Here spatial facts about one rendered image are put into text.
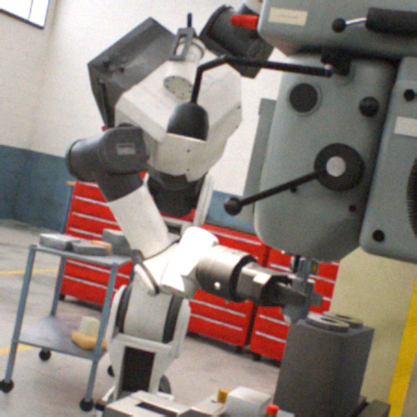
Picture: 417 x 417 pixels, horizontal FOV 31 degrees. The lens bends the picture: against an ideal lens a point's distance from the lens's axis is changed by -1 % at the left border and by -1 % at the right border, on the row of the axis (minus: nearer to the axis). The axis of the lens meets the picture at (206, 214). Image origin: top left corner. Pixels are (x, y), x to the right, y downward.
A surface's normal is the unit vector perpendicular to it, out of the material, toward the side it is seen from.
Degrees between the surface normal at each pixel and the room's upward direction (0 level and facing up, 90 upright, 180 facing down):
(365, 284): 90
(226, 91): 86
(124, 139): 73
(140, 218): 89
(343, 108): 90
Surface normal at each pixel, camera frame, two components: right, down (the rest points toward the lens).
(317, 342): -0.48, -0.05
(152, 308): -0.07, -0.11
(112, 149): 0.67, -0.12
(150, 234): 0.33, 0.11
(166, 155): 0.04, 0.83
